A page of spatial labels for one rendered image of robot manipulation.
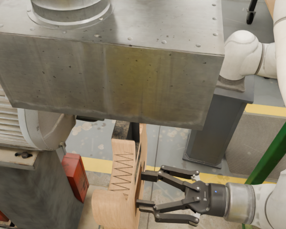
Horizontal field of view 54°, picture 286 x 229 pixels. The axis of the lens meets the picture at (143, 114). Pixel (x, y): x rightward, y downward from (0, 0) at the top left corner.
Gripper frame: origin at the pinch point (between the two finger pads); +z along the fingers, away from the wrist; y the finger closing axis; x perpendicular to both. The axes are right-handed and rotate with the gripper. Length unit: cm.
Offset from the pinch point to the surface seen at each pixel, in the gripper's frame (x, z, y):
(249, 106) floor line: -101, -71, 142
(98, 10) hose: 45.3, 5.1, -0.6
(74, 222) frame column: -72, 34, 16
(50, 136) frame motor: 15.9, 19.1, 0.8
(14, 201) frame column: -28, 44, 4
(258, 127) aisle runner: -102, -75, 120
